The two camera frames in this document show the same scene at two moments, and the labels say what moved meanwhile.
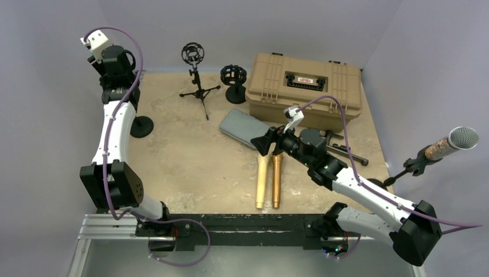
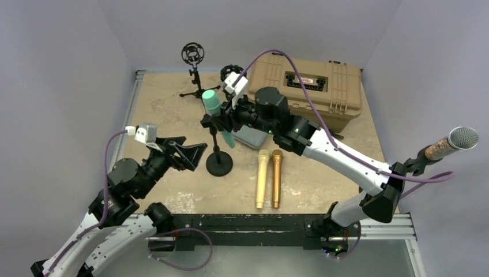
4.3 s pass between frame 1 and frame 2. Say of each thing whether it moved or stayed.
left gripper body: moved
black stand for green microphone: moved
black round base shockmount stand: stayed
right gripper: moved
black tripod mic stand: stayed
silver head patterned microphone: stayed
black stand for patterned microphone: stayed
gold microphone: stayed
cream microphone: stayed
